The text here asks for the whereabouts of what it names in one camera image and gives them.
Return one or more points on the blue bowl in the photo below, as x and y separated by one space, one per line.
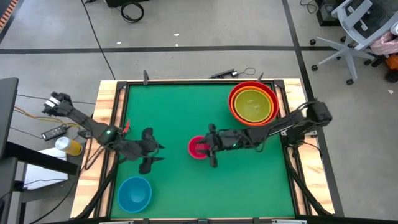
134 194

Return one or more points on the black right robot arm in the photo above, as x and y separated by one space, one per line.
280 126

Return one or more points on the black desk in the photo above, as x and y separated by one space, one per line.
37 160

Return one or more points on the black equipment box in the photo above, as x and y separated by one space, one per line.
326 14

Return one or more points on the yellow-green bowl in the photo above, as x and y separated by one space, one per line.
252 105

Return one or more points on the black table frame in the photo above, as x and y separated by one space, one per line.
122 85

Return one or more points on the green table mat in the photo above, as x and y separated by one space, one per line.
186 109

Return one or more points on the black power adapter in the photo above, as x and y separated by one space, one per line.
53 132

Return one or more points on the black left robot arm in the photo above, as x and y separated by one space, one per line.
93 126

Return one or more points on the black power strip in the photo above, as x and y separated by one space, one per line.
221 74

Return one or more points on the yellow bottle white cap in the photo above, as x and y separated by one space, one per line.
70 146

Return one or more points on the orange bowl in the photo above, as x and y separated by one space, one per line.
253 87

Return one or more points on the black mount post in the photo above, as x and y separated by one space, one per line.
260 77
145 77

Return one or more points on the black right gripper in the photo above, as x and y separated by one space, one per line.
231 140

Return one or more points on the grey office chair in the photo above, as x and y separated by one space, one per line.
353 37

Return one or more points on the orange object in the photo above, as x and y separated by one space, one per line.
392 61

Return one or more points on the small pink-red bowl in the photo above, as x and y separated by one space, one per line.
194 149

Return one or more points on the black flat panel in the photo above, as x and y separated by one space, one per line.
7 115

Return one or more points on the white paper sheet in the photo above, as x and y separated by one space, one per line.
43 179

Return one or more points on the pink cloth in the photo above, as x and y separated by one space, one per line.
385 43

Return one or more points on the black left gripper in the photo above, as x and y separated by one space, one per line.
140 150

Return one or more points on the stacked orange yellow bowls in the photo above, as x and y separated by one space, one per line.
253 83

